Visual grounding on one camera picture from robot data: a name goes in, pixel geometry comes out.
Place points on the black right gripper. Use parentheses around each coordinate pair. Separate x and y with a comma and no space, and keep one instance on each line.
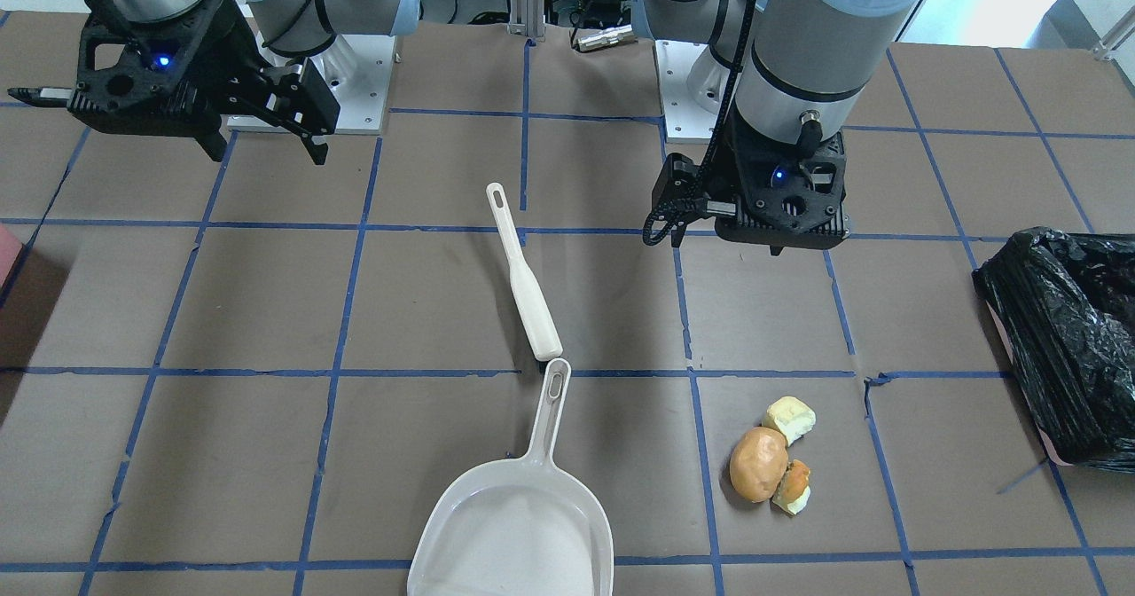
(232,49)

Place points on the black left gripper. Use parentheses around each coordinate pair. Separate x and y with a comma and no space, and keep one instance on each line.
(676,184)

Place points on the pale bread piece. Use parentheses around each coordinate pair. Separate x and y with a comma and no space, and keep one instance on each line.
(790,417)

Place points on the round brown bread bun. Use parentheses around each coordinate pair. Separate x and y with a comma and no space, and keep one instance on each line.
(757,463)

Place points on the white hand brush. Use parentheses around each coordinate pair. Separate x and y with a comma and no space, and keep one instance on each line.
(535,314)

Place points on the crusty bread piece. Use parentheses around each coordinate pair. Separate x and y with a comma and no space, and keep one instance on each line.
(794,491)

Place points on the white plastic dustpan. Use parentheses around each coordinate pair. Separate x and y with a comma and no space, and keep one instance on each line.
(518,526)

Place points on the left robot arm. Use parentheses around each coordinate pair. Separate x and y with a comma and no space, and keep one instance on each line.
(796,67)

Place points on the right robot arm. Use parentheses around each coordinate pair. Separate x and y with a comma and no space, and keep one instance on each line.
(287,30)

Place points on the bin with black bag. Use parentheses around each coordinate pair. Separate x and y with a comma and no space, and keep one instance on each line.
(1065,303)

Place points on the pink plastic bin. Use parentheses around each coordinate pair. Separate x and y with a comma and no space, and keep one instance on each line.
(12,256)

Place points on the silver metal cylinder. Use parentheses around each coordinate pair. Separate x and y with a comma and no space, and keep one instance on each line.
(606,38)

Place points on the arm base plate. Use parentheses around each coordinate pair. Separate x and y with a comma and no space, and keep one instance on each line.
(691,83)
(358,70)

